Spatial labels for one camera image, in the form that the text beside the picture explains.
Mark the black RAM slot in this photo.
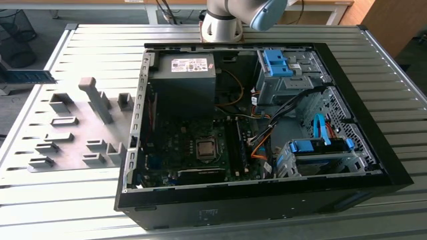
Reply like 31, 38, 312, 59
224, 116, 239, 176

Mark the blue disk carrier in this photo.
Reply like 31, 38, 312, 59
288, 138, 356, 153

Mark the CPU socket metal frame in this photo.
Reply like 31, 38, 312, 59
192, 135, 221, 163

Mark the black cable bundle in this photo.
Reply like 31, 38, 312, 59
265, 86, 327, 128

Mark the grey parts rack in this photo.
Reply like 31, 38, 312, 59
27, 77, 135, 175

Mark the green RAM stick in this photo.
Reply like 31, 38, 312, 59
4, 69, 59, 85

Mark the black hanging cable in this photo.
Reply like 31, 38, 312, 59
155, 0, 183, 25

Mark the grey metal drive cage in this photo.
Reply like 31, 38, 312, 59
255, 48, 335, 106

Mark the blue drive bay latch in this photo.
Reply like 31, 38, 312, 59
261, 49, 295, 77

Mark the blue flat data wire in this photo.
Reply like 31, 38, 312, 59
312, 113, 333, 146

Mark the silver CPU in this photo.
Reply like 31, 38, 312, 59
196, 141, 217, 156

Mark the wooden cabinet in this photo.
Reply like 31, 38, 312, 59
339, 0, 427, 58

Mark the grey metal disk bay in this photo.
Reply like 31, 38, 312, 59
275, 143, 383, 179

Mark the black open PC case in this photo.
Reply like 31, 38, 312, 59
112, 41, 415, 231

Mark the yellow black wire bundle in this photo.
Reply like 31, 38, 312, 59
235, 113, 271, 121

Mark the orange wire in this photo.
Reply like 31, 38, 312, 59
249, 124, 277, 160

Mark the black mesh waste bin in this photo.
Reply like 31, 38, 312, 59
0, 9, 37, 68

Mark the white desk wooden top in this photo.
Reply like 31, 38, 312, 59
285, 0, 355, 26
0, 0, 157, 25

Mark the black graphics card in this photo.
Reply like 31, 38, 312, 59
176, 167, 228, 186

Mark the grey power supply unit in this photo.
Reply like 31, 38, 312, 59
148, 52, 217, 118

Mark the green motherboard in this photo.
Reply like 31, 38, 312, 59
139, 114, 268, 187

